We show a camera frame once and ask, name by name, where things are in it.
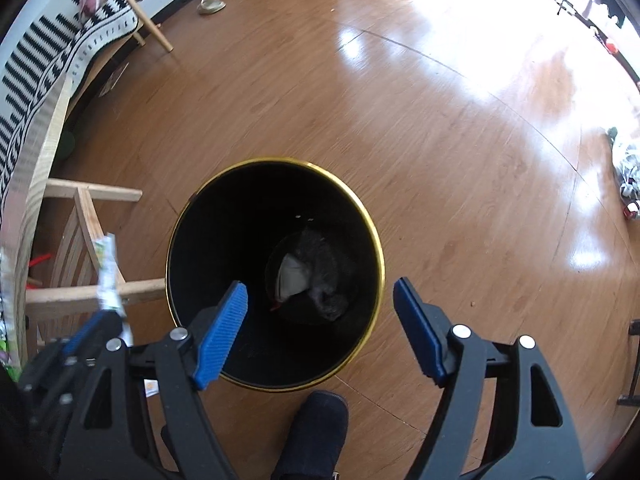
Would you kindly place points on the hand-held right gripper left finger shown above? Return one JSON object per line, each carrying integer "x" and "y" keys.
{"x": 222, "y": 335}

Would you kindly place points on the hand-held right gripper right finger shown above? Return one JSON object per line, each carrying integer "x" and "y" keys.
{"x": 417, "y": 330}

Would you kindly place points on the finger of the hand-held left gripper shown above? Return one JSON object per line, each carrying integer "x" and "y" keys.
{"x": 50, "y": 370}
{"x": 85, "y": 332}

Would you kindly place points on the white green snack wrapper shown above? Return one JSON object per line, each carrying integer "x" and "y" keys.
{"x": 107, "y": 280}

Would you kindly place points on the black bin with gold rim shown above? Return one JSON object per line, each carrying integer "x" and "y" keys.
{"x": 240, "y": 220}

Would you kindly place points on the red plastic stick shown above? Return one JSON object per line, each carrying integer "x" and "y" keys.
{"x": 40, "y": 261}

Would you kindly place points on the white crumpled paper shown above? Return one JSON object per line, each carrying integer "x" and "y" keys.
{"x": 291, "y": 280}

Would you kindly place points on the grey crumpled cloth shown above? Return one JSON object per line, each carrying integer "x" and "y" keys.
{"x": 327, "y": 280}

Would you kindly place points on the person's dark slipper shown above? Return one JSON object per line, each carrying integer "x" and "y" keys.
{"x": 310, "y": 435}

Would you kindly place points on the dark green object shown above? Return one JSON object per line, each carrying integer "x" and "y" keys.
{"x": 65, "y": 142}

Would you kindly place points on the black metal stand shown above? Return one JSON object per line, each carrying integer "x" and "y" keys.
{"x": 631, "y": 330}

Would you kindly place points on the flat paper packet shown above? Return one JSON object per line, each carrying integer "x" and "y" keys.
{"x": 112, "y": 80}

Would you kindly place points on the heap of small items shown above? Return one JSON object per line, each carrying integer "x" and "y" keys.
{"x": 627, "y": 170}

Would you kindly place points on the black white striped sofa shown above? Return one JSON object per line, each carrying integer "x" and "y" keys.
{"x": 30, "y": 60}

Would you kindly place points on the wooden table leg frame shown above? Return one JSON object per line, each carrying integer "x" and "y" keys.
{"x": 85, "y": 225}

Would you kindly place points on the wooden sofa frame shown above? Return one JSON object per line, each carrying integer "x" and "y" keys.
{"x": 150, "y": 25}

